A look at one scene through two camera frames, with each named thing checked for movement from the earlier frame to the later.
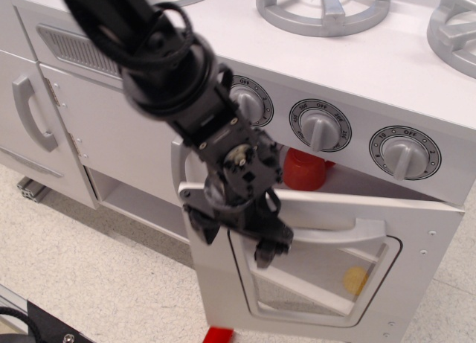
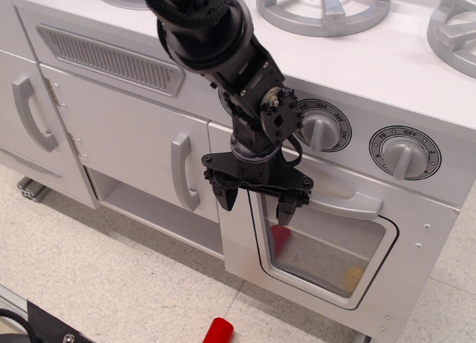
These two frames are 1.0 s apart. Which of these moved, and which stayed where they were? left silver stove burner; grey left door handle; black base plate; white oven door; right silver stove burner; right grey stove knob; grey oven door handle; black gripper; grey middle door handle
Moved: white oven door; grey oven door handle; black gripper
Stayed: right grey stove knob; left silver stove burner; grey middle door handle; right silver stove burner; black base plate; grey left door handle
